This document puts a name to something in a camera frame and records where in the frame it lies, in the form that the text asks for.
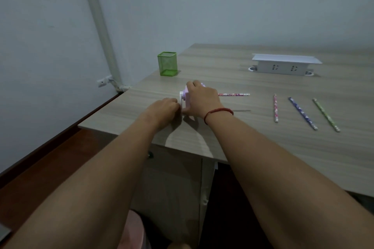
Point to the person's left hand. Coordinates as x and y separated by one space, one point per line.
163 111

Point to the white wall pipe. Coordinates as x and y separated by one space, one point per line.
98 21

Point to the purple pencil sharpener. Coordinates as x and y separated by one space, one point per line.
185 98

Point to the person's right forearm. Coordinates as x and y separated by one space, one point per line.
277 178

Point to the pink floral pencil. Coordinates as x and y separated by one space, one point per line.
275 108
235 94

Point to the metal cabinet knob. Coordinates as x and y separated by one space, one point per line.
150 155

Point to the white wall socket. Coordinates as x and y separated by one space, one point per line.
103 82

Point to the blue patterned pencil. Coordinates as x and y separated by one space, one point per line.
303 113

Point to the wooden desk cabinet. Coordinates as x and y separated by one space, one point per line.
175 181

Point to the green mesh pen holder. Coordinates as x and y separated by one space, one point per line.
167 66

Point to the green patterned pencil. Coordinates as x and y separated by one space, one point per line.
326 115

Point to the white desk socket box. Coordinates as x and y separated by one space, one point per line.
280 68

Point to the person's pink clothing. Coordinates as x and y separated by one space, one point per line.
134 234

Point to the person's left forearm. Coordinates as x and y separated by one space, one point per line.
96 187

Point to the person's right hand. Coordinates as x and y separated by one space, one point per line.
204 101

